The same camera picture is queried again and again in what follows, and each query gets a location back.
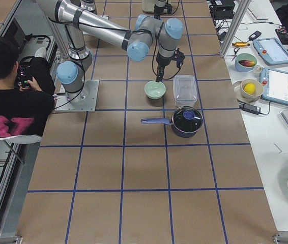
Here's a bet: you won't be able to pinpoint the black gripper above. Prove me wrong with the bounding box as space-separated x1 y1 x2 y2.
154 6 172 19
156 54 171 82

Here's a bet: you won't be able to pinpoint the green bowl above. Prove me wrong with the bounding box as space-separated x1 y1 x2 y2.
144 80 166 100

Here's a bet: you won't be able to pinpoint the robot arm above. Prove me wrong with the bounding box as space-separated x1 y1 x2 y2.
154 0 172 19
37 1 184 99

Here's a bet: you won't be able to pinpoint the blue bowl with fruit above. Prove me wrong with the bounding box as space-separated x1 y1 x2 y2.
235 53 257 72

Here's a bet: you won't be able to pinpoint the beige bowl with lemon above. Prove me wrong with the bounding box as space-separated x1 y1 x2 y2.
240 79 264 100

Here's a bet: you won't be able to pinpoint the clear plastic container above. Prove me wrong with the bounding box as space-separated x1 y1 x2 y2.
173 75 198 107

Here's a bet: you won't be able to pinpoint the dark blue saucepan with lid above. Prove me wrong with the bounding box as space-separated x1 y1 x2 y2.
140 106 203 138

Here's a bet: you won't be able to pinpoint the scissors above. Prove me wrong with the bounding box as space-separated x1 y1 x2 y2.
232 47 240 61

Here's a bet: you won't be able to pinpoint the beige plate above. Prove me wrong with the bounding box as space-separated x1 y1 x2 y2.
233 79 264 103

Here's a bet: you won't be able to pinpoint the orange screwdriver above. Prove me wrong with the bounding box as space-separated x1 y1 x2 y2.
232 42 250 48

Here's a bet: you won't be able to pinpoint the yellow lemon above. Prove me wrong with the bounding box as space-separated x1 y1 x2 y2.
244 83 255 95

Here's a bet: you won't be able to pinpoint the black power adapter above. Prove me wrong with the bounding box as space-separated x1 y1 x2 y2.
239 103 261 115

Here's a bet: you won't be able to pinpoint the teach pendant tablet far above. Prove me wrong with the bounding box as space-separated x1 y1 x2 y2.
252 38 288 65

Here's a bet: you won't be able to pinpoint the teach pendant tablet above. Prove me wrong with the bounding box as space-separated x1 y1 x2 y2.
260 68 288 106
252 38 288 65

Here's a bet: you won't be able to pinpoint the teach pendant tablet near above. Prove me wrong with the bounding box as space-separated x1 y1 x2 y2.
260 68 288 106

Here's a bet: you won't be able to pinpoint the smartphone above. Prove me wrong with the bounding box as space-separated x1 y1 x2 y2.
17 65 32 88

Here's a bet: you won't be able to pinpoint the seated person black shirt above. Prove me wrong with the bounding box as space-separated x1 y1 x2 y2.
0 37 55 138

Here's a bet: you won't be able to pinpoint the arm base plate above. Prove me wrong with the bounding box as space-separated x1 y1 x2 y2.
55 79 99 112

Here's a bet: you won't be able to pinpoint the aluminium frame post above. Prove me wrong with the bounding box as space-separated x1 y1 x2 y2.
219 0 251 57

